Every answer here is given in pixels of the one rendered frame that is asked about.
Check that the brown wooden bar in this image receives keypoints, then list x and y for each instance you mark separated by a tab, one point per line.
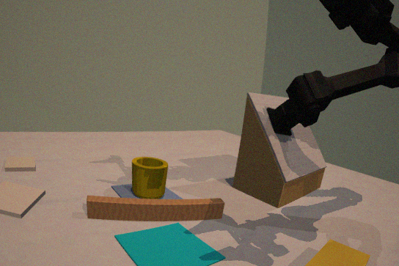
124	209

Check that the olive yellow cup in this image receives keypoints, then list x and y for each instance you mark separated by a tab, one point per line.
149	177

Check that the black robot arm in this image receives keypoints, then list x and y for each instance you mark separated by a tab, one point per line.
310	93

